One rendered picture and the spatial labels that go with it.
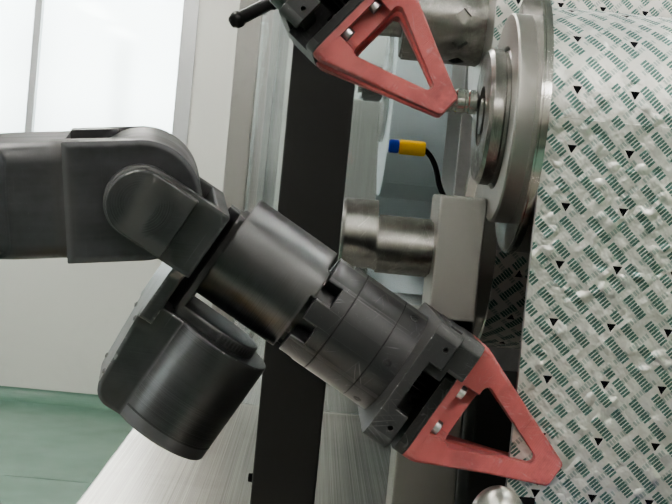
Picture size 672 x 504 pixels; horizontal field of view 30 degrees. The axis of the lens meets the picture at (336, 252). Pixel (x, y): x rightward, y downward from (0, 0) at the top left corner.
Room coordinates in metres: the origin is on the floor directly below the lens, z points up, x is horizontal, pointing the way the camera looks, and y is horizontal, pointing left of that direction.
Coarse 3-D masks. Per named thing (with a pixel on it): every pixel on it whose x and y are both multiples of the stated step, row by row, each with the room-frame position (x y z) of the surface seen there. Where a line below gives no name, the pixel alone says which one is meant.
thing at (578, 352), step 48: (576, 240) 0.63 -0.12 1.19; (624, 240) 0.63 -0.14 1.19; (528, 288) 0.63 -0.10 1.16; (576, 288) 0.63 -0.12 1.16; (624, 288) 0.63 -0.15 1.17; (528, 336) 0.63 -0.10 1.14; (576, 336) 0.63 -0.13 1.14; (624, 336) 0.63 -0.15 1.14; (528, 384) 0.63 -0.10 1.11; (576, 384) 0.63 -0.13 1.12; (624, 384) 0.63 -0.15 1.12; (576, 432) 0.63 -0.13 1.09; (624, 432) 0.63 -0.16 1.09; (576, 480) 0.63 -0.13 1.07; (624, 480) 0.64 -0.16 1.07
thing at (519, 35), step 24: (504, 24) 0.71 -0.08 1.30; (528, 24) 0.67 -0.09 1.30; (504, 48) 0.70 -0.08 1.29; (528, 48) 0.65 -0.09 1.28; (528, 72) 0.64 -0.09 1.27; (528, 96) 0.64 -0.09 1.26; (528, 120) 0.64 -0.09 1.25; (528, 144) 0.64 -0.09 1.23; (504, 168) 0.66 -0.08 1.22; (504, 192) 0.66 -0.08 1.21; (504, 216) 0.68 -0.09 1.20
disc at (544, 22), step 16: (528, 0) 0.70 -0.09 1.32; (544, 0) 0.65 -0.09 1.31; (544, 16) 0.64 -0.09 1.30; (544, 32) 0.64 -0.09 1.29; (544, 48) 0.63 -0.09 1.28; (544, 64) 0.63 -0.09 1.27; (544, 80) 0.63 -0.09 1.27; (544, 96) 0.62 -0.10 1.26; (544, 112) 0.62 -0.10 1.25; (544, 128) 0.62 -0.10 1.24; (544, 144) 0.63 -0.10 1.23; (528, 160) 0.64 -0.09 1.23; (528, 176) 0.64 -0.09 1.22; (528, 192) 0.64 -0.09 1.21; (528, 208) 0.64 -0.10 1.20; (496, 224) 0.73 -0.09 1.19; (512, 224) 0.67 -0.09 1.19; (528, 224) 0.65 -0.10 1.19; (512, 240) 0.67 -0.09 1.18
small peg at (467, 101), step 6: (456, 90) 0.71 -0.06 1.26; (462, 90) 0.71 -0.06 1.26; (474, 90) 0.71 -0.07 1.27; (462, 96) 0.71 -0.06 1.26; (468, 96) 0.71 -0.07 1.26; (474, 96) 0.71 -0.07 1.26; (456, 102) 0.71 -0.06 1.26; (462, 102) 0.71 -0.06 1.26; (468, 102) 0.71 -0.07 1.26; (474, 102) 0.71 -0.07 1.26; (450, 108) 0.71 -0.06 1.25; (456, 108) 0.71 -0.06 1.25; (462, 108) 0.71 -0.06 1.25; (468, 108) 0.71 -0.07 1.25; (474, 108) 0.71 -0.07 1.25; (474, 114) 0.71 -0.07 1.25
